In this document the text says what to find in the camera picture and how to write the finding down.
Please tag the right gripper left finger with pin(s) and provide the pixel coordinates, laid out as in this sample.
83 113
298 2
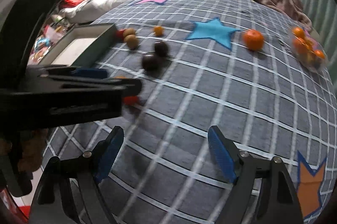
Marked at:
105 153

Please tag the small orange kumquat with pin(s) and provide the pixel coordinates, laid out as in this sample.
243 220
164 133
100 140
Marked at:
158 31

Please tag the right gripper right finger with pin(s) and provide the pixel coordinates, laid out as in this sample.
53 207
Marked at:
226 154

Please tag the dark plum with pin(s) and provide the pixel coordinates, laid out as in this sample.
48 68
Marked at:
150 62
161 49

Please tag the red cherry tomato right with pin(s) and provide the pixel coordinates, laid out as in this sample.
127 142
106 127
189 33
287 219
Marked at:
131 100

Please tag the brown kiwi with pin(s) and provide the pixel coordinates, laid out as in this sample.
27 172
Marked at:
129 31
131 41

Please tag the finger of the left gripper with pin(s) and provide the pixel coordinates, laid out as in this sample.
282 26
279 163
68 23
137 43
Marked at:
73 71
126 86

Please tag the glass bowl of oranges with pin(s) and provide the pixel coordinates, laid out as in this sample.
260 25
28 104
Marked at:
307 51

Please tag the brown kiwi near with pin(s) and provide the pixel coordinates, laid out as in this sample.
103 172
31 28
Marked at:
131 41

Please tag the grey checked tablecloth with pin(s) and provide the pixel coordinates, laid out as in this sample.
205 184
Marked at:
265 101

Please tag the pile of snack bags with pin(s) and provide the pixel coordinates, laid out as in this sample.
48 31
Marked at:
53 29

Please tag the orange mandarin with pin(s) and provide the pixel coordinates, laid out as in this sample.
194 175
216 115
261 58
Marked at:
253 40

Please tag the red tomato by tray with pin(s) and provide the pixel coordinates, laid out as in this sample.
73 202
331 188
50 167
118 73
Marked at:
120 34

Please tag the brown kiwi far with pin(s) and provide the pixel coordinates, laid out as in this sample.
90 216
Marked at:
129 31

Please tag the large white tray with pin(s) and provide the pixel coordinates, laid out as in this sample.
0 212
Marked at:
82 46

